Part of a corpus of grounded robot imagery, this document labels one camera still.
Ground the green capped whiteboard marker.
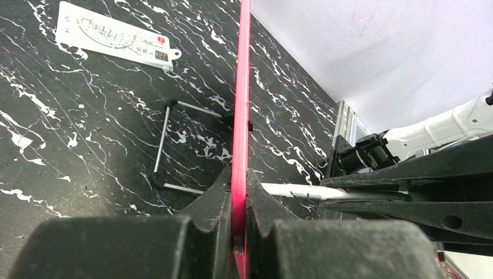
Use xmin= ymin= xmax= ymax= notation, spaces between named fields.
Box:
xmin=261 ymin=183 xmax=412 ymax=201

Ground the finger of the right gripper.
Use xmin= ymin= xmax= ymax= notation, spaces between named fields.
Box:
xmin=320 ymin=135 xmax=492 ymax=193
xmin=322 ymin=201 xmax=492 ymax=256

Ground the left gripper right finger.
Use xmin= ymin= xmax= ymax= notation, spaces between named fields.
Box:
xmin=247 ymin=170 xmax=444 ymax=278

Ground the metal whiteboard stand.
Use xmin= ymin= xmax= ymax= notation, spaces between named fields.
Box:
xmin=149 ymin=99 xmax=234 ymax=195

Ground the pink framed whiteboard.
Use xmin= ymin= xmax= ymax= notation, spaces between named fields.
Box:
xmin=231 ymin=1 xmax=251 ymax=278

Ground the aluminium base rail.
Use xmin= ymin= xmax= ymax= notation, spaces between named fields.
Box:
xmin=331 ymin=100 xmax=371 ymax=152

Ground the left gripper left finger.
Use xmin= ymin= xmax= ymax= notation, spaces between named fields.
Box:
xmin=9 ymin=167 xmax=232 ymax=278

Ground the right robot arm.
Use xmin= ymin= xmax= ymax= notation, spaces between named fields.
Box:
xmin=319 ymin=90 xmax=492 ymax=256

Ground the white printed package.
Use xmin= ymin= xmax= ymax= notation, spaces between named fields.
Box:
xmin=55 ymin=1 xmax=182 ymax=71

